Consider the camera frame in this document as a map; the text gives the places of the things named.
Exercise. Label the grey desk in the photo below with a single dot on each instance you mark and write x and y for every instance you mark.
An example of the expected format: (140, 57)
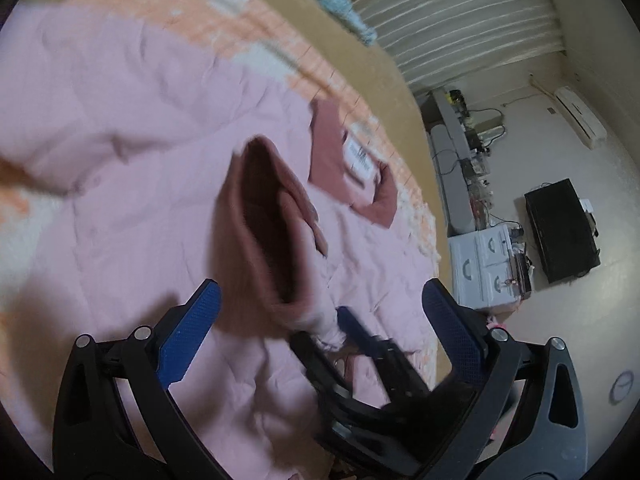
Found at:
(452, 160)

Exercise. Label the round white wall clock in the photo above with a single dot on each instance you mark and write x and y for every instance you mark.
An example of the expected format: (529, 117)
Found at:
(622, 387)

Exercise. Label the black flat television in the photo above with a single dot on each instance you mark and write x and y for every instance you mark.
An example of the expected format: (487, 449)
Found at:
(560, 230)

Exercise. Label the white air conditioner pipe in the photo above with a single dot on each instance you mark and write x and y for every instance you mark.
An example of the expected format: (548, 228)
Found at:
(532, 87)

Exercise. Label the white drawer cabinet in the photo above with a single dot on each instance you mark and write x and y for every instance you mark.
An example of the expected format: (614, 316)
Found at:
(480, 265)

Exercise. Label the pink quilted jacket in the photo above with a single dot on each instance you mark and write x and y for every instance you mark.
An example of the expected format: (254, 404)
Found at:
(150, 160)

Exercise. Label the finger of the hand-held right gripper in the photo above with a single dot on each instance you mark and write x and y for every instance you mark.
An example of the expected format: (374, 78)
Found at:
(320, 365)
(356, 325)

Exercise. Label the small white box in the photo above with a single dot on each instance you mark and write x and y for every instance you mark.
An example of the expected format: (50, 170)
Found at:
(587, 206)

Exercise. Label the bright pink object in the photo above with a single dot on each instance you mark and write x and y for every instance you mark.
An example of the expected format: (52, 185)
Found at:
(496, 325)

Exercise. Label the bed with tan sheet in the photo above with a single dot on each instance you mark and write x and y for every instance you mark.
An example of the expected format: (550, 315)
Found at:
(350, 50)

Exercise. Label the cream pleated curtain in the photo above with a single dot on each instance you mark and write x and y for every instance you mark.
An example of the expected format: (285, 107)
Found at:
(450, 20)

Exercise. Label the black set-top box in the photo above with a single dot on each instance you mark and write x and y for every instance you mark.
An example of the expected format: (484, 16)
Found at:
(521, 272)

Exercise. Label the pile of desk clutter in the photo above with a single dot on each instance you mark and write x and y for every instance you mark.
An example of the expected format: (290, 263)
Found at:
(475, 160)

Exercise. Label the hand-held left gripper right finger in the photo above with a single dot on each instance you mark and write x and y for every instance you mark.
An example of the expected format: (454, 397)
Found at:
(450, 325)

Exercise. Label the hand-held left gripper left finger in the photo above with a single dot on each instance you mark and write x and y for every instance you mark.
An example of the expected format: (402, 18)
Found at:
(192, 330)

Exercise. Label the orange plaid blanket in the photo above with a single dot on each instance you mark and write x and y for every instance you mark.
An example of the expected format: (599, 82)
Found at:
(240, 35)

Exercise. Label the white air conditioner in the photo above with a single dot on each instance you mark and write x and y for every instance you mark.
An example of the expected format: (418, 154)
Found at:
(580, 115)

